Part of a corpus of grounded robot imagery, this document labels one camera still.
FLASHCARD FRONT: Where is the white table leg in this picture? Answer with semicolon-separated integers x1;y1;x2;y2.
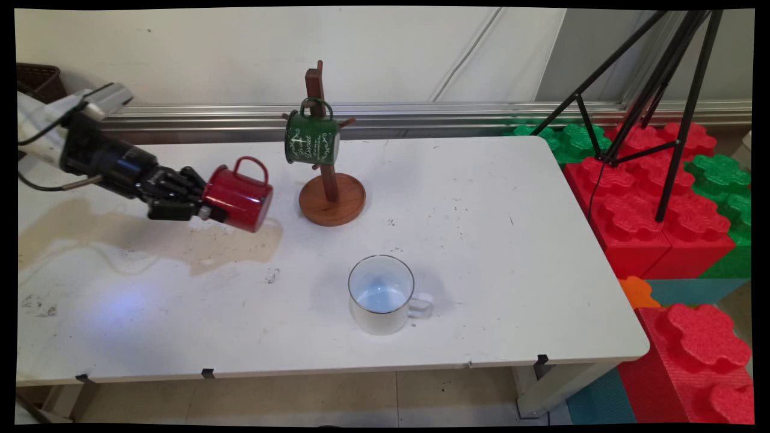
45;382;102;423
511;360;621;419

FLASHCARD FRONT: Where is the teal foam block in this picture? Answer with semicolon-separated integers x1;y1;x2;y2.
565;367;638;425

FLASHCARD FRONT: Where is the wooden mug tree stand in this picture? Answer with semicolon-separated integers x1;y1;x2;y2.
283;60;367;227

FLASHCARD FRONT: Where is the white enamel mug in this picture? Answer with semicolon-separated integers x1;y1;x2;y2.
348;255;435;336

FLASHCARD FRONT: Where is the green enamel mug with print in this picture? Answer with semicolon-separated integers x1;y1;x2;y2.
284;97;340;166

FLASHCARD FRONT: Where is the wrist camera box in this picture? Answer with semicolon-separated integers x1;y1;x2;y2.
77;82;134;120

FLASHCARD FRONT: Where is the black tripod cable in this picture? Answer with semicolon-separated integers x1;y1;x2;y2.
587;159;609;224

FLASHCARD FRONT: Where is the teal foam mat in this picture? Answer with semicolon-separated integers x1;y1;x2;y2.
647;277;753;309

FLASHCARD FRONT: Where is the brown wicker basket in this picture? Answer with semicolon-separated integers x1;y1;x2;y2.
16;63;68;105

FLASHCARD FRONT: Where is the red enamel mug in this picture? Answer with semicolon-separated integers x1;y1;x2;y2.
202;156;274;233

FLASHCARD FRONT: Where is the green foam block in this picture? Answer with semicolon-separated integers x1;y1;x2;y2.
685;154;753;279
502;123;612;165

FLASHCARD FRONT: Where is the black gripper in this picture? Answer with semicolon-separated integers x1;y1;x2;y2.
60;114;213;223

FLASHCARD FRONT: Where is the black tripod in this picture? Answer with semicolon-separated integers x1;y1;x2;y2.
529;9;725;223

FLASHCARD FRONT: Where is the white wall cable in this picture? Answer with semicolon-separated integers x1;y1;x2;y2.
430;7;504;102

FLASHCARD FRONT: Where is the large red foam block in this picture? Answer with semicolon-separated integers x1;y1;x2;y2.
562;122;738;281

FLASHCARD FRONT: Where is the aluminium wall rail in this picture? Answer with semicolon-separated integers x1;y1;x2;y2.
102;100;753;143

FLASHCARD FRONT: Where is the orange foam piece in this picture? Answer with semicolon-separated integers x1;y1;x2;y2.
618;276;662;310

